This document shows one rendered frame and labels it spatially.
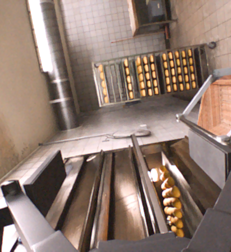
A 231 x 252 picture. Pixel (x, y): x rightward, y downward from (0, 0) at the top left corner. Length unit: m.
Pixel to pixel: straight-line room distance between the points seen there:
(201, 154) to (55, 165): 0.13
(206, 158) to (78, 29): 5.37
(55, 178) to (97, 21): 5.34
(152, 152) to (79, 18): 4.33
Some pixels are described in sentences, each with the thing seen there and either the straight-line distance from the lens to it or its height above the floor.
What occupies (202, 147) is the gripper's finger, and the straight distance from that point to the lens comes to 0.18.
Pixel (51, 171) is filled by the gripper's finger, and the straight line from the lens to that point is 0.18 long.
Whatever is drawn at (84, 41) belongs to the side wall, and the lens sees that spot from 5.40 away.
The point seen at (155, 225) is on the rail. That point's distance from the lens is 0.73.
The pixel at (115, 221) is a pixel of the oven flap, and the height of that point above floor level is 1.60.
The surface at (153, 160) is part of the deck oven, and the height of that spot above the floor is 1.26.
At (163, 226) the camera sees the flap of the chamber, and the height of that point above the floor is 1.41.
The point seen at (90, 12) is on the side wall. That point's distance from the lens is 5.55.
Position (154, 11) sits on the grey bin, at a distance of 4.87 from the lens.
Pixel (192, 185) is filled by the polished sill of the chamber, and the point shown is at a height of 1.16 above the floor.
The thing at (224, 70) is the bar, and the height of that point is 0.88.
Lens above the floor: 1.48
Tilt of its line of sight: 2 degrees up
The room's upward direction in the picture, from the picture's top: 99 degrees counter-clockwise
